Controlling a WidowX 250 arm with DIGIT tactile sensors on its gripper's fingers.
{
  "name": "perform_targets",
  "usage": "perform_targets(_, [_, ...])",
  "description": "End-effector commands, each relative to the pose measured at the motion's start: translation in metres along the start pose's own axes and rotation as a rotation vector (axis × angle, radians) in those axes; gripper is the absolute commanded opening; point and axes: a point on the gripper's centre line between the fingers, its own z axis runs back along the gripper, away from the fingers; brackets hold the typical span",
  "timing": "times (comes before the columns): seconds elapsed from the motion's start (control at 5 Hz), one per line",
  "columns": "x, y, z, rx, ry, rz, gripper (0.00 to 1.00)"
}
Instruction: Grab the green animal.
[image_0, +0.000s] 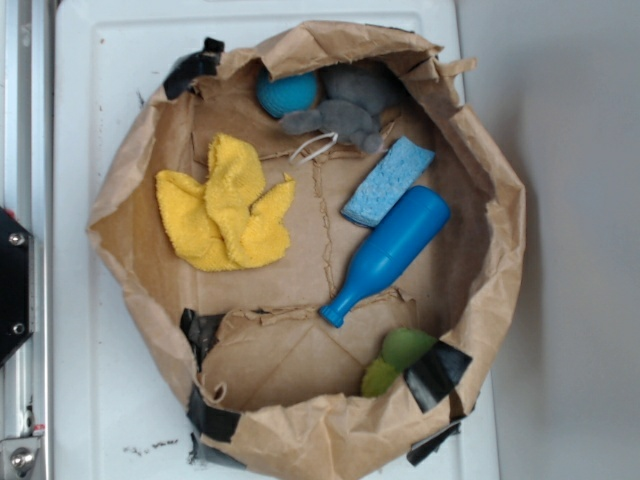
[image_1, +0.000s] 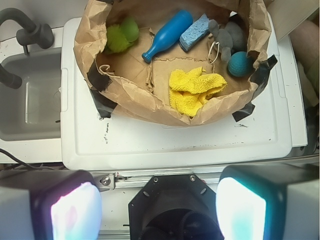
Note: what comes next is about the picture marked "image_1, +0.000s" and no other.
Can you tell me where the brown paper bag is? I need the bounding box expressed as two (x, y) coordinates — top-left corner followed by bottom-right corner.
(73, 0), (277, 127)

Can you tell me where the yellow microfibre cloth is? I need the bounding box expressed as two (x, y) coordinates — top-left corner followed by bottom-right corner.
(169, 67), (227, 118)

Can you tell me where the green plush animal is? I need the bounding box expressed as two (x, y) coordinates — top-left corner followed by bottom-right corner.
(103, 17), (139, 55)

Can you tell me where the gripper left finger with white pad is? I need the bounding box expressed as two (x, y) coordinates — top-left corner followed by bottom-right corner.
(0, 170), (102, 240)

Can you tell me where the grey toy sink basin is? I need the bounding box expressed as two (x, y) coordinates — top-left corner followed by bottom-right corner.
(0, 47), (62, 141)

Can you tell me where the grey toy faucet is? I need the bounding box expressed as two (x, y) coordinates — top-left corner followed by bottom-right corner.
(0, 7), (55, 56)

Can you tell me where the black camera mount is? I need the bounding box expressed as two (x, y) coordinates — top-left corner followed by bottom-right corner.
(128, 175), (224, 240)

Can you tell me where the white plastic tray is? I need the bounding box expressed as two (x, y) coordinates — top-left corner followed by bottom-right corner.
(60, 18), (308, 171)

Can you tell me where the blue plastic bowling pin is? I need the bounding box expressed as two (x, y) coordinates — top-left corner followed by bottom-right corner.
(141, 10), (193, 64)

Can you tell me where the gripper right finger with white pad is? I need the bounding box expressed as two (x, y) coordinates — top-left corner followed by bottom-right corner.
(215, 163), (320, 240)

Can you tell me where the grey plush animal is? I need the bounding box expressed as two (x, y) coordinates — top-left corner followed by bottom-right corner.
(208, 19), (247, 62)

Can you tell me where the light blue sponge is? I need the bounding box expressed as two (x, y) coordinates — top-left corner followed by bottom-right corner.
(179, 13), (210, 52)

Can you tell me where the teal knitted ball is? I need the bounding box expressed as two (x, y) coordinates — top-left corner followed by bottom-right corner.
(227, 51), (254, 77)

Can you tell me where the aluminium frame rail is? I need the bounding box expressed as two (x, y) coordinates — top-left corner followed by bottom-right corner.
(90, 153), (320, 192)

